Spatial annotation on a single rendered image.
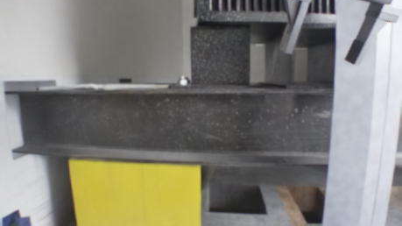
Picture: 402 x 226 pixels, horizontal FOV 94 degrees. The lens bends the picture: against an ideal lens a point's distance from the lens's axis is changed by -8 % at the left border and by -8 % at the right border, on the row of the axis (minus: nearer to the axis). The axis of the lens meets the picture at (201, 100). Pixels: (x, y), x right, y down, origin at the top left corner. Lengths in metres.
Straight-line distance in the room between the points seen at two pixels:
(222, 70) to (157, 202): 0.51
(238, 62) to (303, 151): 0.38
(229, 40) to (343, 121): 0.41
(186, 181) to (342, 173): 0.46
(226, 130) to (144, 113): 0.31
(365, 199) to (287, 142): 0.27
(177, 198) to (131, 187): 0.17
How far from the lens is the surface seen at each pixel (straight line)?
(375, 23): 0.43
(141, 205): 0.83
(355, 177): 0.70
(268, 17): 0.71
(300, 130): 0.78
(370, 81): 0.65
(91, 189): 0.89
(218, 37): 0.71
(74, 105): 0.93
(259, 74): 3.81
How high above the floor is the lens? 0.70
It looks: 6 degrees down
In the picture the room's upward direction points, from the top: 1 degrees counter-clockwise
